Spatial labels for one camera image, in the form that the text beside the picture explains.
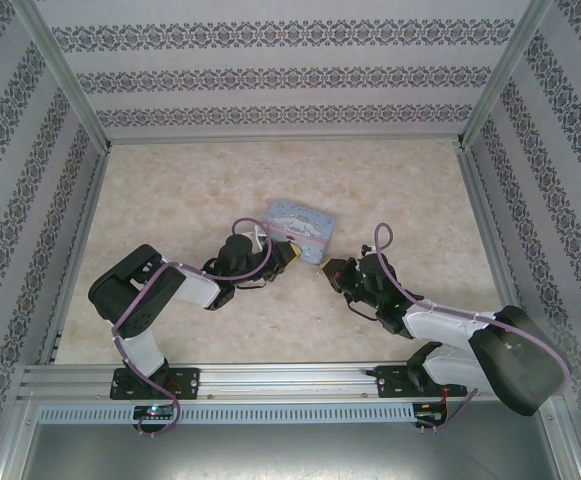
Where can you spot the blue cartoon print tin box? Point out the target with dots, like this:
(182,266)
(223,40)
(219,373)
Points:
(302,225)

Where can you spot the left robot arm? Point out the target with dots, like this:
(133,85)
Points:
(135,295)

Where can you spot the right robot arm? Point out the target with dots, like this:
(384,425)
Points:
(500,350)

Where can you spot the small controller circuit board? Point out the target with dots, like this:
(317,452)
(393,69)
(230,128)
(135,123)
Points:
(430,415)
(155,411)

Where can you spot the grey metal shelf panel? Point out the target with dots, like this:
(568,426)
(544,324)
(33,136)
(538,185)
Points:
(290,450)

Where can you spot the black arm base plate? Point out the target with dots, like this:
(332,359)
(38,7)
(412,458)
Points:
(185,382)
(395,380)

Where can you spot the aluminium side frame rail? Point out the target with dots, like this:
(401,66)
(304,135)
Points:
(77,250)
(490,240)

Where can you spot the aluminium frame post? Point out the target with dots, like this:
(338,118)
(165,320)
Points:
(65,80)
(507,75)

